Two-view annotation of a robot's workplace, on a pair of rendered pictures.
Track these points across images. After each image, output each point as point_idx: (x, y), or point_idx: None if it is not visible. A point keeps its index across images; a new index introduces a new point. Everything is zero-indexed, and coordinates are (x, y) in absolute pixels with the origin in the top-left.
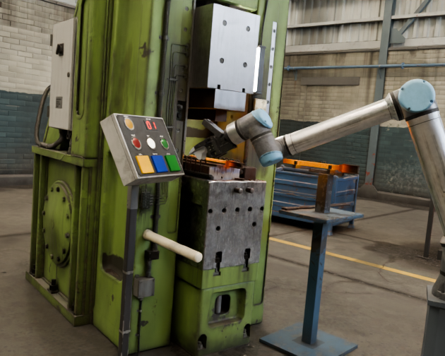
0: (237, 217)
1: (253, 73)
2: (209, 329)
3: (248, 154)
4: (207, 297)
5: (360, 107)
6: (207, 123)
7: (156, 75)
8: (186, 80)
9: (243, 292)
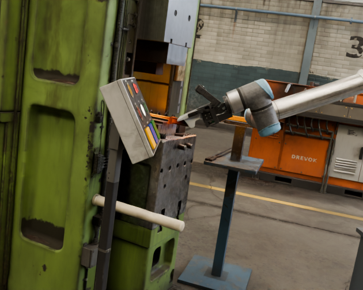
0: (177, 172)
1: (193, 26)
2: (150, 283)
3: (170, 105)
4: (151, 254)
5: (337, 80)
6: (203, 89)
7: (113, 25)
8: (135, 30)
9: (170, 240)
